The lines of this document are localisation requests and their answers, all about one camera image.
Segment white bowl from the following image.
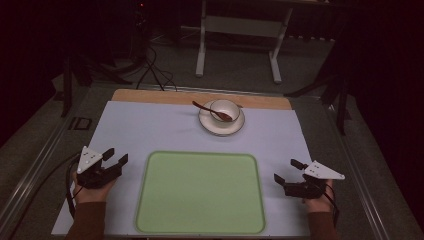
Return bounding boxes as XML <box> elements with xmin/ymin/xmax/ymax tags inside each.
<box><xmin>208</xmin><ymin>98</ymin><xmax>242</xmax><ymax>124</ymax></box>

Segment person's left hand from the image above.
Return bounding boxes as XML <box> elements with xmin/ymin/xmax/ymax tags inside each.
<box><xmin>72</xmin><ymin>172</ymin><xmax>118</xmax><ymax>205</ymax></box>

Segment white saucer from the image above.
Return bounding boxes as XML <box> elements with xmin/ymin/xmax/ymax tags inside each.
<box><xmin>197</xmin><ymin>101</ymin><xmax>246</xmax><ymax>137</ymax></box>

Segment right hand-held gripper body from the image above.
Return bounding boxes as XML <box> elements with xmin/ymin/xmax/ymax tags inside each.
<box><xmin>283</xmin><ymin>160</ymin><xmax>346</xmax><ymax>200</ymax></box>

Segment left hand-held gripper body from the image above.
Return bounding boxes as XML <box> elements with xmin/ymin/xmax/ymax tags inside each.
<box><xmin>76</xmin><ymin>145</ymin><xmax>122</xmax><ymax>190</ymax></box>

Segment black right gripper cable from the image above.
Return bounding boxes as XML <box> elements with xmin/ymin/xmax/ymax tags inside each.
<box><xmin>320</xmin><ymin>182</ymin><xmax>341</xmax><ymax>228</ymax></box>

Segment black metal stand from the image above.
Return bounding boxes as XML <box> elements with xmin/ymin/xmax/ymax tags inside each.
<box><xmin>284</xmin><ymin>71</ymin><xmax>353</xmax><ymax>136</ymax></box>

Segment black floor cables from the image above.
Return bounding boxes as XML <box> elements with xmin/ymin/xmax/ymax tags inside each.
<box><xmin>134</xmin><ymin>44</ymin><xmax>178</xmax><ymax>93</ymax></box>

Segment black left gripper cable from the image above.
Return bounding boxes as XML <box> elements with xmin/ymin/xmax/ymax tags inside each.
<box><xmin>64</xmin><ymin>153</ymin><xmax>84</xmax><ymax>221</ymax></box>

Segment aluminium frame rail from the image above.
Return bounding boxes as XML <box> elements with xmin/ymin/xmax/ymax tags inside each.
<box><xmin>321</xmin><ymin>98</ymin><xmax>398</xmax><ymax>240</ymax></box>
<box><xmin>0</xmin><ymin>96</ymin><xmax>91</xmax><ymax>234</ymax></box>

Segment green tray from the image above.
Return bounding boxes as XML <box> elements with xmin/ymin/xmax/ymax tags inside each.
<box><xmin>134</xmin><ymin>150</ymin><xmax>267</xmax><ymax>236</ymax></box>

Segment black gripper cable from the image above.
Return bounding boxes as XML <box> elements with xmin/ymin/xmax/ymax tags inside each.
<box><xmin>320</xmin><ymin>182</ymin><xmax>341</xmax><ymax>228</ymax></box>
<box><xmin>64</xmin><ymin>153</ymin><xmax>84</xmax><ymax>221</ymax></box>

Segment white metal desk frame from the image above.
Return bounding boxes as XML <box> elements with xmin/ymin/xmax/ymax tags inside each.
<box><xmin>195</xmin><ymin>0</ymin><xmax>295</xmax><ymax>85</ymax></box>

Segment white table mat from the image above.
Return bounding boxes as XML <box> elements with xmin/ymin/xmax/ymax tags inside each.
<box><xmin>51</xmin><ymin>100</ymin><xmax>313</xmax><ymax>238</ymax></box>

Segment brown wooden spoon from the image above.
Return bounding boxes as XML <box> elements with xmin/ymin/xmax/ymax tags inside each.
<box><xmin>191</xmin><ymin>100</ymin><xmax>234</xmax><ymax>123</ymax></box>

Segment person's right hand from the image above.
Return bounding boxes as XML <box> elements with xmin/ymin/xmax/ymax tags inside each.
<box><xmin>301</xmin><ymin>179</ymin><xmax>335</xmax><ymax>214</ymax></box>

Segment black floor socket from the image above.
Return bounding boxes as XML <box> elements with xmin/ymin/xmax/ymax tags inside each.
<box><xmin>67</xmin><ymin>116</ymin><xmax>93</xmax><ymax>131</ymax></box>

